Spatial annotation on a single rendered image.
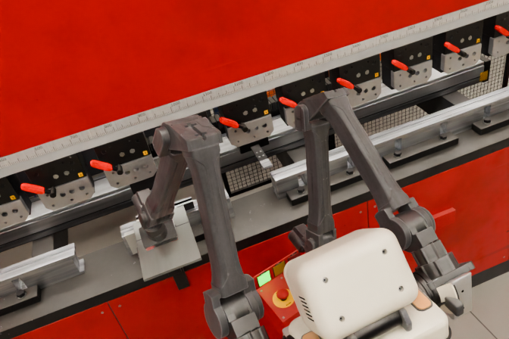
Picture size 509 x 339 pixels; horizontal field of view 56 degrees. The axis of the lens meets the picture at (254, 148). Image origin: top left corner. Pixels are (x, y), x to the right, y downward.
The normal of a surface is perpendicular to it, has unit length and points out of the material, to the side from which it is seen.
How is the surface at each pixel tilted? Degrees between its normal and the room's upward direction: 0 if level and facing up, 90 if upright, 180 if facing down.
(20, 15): 90
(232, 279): 68
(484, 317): 0
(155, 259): 0
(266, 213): 0
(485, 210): 90
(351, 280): 48
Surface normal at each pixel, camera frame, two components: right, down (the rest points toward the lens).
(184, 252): -0.18, -0.80
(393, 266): 0.17, -0.18
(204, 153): 0.51, 0.04
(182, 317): 0.33, 0.51
